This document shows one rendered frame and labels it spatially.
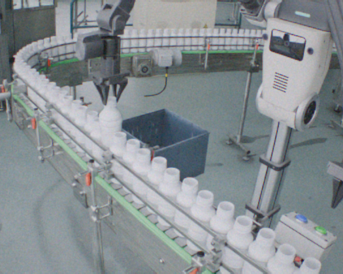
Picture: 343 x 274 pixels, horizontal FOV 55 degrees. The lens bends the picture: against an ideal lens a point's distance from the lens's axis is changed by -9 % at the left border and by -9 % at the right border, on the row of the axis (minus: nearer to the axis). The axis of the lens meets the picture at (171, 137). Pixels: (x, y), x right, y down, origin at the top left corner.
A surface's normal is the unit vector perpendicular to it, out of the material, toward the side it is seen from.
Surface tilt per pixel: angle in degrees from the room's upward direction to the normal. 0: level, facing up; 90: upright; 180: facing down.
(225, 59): 90
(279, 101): 90
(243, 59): 90
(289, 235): 70
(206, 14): 90
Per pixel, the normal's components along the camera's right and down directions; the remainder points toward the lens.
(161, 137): 0.65, 0.40
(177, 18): 0.38, 0.46
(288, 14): -0.76, 0.26
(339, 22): -0.51, 0.48
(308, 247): -0.69, -0.06
